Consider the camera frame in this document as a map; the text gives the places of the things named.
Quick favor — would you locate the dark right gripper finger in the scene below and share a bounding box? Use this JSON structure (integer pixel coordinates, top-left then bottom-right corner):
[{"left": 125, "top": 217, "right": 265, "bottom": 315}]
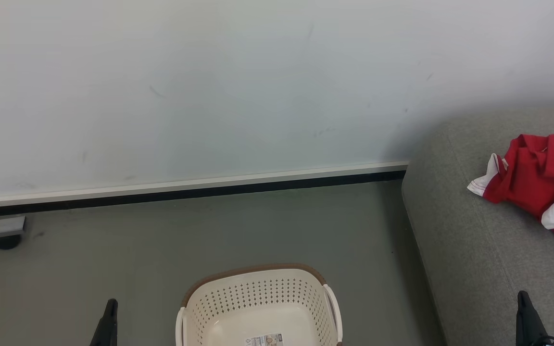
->
[{"left": 516, "top": 290, "right": 554, "bottom": 346}]

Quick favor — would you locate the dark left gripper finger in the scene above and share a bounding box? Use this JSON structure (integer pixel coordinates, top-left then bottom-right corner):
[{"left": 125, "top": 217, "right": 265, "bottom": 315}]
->
[{"left": 89, "top": 298, "right": 119, "bottom": 346}]

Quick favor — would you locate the red and white garment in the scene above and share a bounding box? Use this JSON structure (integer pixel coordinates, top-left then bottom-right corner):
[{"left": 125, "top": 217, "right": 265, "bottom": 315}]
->
[{"left": 466, "top": 133, "right": 554, "bottom": 251}]

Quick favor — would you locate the cream perforated laundry basket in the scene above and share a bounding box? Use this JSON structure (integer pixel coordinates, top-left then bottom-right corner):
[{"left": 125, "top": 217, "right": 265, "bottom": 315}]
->
[{"left": 175, "top": 263, "right": 344, "bottom": 346}]

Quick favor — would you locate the printed sticker in basket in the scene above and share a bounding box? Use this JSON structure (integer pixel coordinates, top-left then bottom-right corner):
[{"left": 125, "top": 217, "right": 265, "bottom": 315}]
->
[{"left": 244, "top": 333, "right": 285, "bottom": 346}]

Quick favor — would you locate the grey fabric sofa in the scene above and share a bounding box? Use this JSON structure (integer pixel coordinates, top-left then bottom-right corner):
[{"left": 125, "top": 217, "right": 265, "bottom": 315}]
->
[{"left": 401, "top": 102, "right": 554, "bottom": 346}]

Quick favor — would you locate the white and black baseboard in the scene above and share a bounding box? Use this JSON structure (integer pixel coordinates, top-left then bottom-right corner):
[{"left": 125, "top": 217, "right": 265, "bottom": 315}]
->
[{"left": 0, "top": 161, "right": 409, "bottom": 220}]

